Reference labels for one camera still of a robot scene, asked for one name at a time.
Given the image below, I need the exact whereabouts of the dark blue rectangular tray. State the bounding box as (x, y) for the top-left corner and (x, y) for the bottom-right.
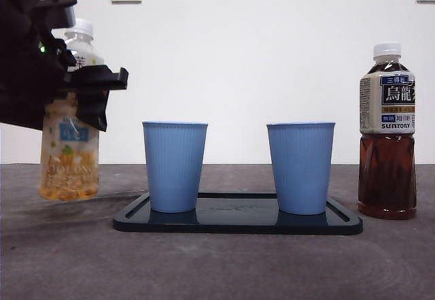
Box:
(112, 193), (364, 235)

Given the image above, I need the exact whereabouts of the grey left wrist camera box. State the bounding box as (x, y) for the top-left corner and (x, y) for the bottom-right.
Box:
(35, 0), (78, 29)

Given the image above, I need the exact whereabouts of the jasmine oolong tea bottle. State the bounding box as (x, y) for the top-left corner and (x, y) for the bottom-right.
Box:
(37, 18), (101, 201)

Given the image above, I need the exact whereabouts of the dark oolong tea bottle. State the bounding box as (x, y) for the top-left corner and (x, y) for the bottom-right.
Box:
(357, 41), (418, 220)

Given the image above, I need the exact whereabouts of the blue ribbed plastic cup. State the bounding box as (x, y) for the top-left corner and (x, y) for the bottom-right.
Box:
(266, 121), (336, 216)
(141, 121), (209, 214)

